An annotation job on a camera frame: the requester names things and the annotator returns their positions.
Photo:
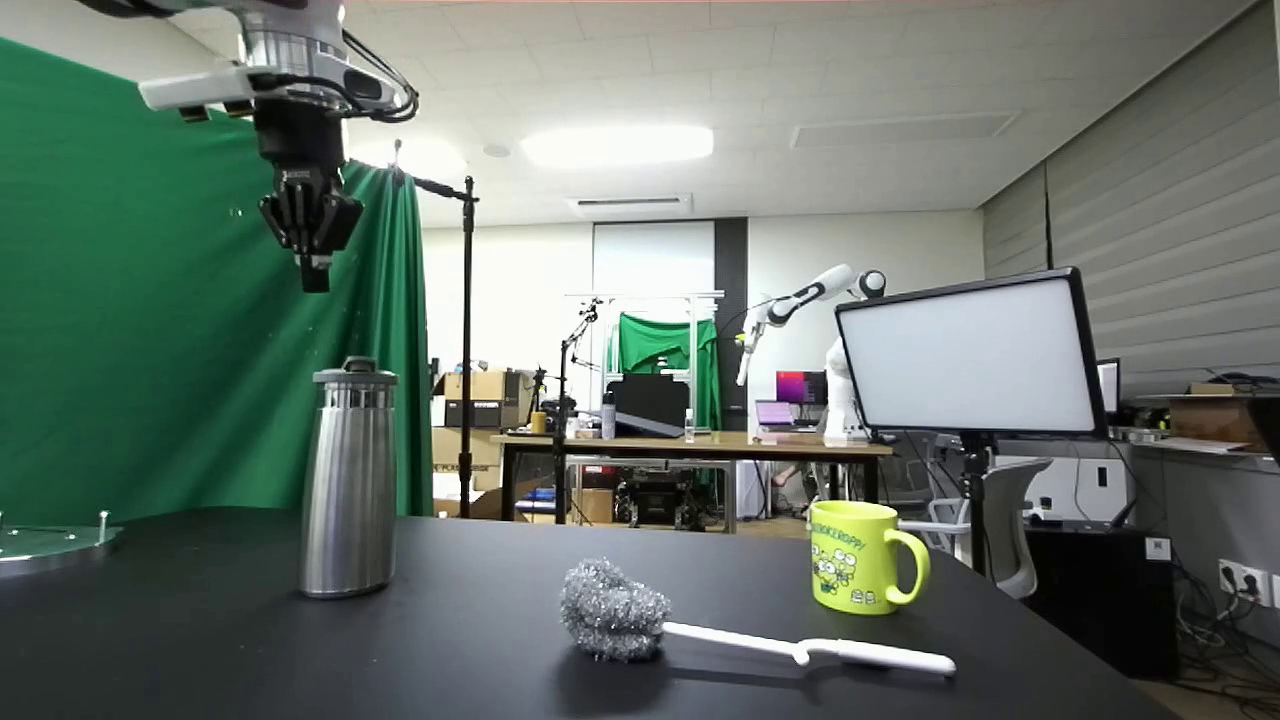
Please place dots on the grey window blinds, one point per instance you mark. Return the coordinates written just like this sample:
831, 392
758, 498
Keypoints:
1172, 226

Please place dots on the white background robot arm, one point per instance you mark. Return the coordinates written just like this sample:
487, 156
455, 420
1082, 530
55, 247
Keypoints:
842, 402

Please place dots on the pink-screen monitor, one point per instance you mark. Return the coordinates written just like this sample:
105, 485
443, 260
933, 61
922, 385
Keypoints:
803, 385

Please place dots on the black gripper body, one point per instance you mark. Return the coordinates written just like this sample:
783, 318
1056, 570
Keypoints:
300, 142

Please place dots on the small lid of silver cup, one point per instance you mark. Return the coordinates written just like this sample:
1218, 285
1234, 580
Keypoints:
353, 374

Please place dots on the small black desk monitor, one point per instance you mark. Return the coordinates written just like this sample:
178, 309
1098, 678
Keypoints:
651, 406

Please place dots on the large black-framed computer monitor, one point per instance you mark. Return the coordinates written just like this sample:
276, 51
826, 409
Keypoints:
965, 363

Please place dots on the brown cardboard boxes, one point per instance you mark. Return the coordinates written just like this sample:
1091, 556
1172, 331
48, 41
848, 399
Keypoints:
487, 399

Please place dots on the white wall power outlet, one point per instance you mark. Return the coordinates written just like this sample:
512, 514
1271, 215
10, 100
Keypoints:
1243, 579

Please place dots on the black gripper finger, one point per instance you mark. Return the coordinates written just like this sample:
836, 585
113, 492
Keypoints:
286, 217
337, 217

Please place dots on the silver bolt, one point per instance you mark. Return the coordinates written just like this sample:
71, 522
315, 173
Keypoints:
101, 524

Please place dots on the large green backdrop cloth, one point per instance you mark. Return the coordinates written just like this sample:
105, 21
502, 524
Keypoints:
133, 332

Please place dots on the white office chair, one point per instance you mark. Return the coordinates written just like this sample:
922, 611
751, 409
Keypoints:
1007, 524

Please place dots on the ceiling air vent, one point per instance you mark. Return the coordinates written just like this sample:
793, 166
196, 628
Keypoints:
634, 204

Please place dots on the black monitor stand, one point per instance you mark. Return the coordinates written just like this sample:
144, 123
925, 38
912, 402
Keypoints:
984, 503

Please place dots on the rectangular ceiling light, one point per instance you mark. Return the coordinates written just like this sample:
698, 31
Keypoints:
618, 146

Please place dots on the yellow-green printed mug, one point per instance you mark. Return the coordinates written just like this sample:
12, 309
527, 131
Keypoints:
852, 563

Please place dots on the tall silver metal cup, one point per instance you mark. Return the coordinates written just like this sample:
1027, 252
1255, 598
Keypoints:
345, 492

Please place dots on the black backdrop stand pole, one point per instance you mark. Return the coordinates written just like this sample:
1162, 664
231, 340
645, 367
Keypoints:
465, 347

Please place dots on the long wooden desk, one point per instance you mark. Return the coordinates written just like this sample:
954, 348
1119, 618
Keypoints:
694, 447

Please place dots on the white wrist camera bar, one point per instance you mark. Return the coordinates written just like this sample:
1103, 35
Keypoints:
202, 91

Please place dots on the small green backdrop cloth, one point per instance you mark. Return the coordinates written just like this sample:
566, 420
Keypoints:
655, 347

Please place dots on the black floor cabinet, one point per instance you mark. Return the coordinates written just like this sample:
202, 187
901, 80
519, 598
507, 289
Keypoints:
1103, 603

